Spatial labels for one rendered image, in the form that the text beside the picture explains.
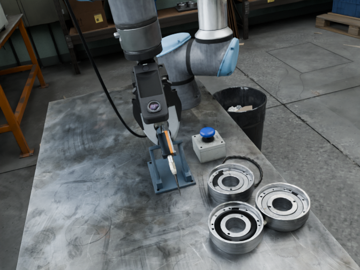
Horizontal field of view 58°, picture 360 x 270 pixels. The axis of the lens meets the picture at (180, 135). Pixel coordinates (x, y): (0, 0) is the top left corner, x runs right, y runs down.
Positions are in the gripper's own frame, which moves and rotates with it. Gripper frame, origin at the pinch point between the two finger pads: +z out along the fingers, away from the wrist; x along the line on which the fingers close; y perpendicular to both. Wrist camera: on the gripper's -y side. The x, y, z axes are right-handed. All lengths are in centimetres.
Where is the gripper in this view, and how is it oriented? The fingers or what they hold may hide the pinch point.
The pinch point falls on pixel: (164, 140)
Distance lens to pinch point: 69.1
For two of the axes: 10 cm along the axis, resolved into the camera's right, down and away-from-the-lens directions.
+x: -9.7, 2.4, -0.5
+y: -1.8, -5.5, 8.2
